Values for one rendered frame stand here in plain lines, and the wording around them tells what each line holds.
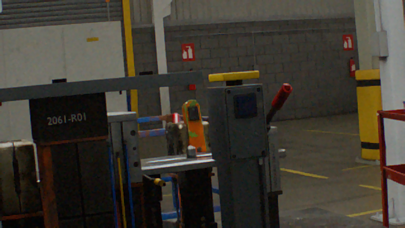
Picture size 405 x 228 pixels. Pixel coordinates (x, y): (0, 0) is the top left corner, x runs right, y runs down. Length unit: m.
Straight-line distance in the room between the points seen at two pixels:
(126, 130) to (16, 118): 8.01
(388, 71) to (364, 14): 3.28
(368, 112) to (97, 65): 3.53
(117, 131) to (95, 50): 8.18
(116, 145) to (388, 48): 4.11
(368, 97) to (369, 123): 0.30
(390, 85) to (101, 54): 5.03
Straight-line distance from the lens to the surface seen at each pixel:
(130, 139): 1.16
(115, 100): 9.36
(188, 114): 1.56
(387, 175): 3.88
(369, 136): 8.38
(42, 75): 9.19
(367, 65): 8.40
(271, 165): 1.26
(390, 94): 5.17
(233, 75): 1.06
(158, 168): 1.31
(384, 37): 5.14
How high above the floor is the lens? 1.16
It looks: 3 degrees down
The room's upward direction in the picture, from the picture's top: 5 degrees counter-clockwise
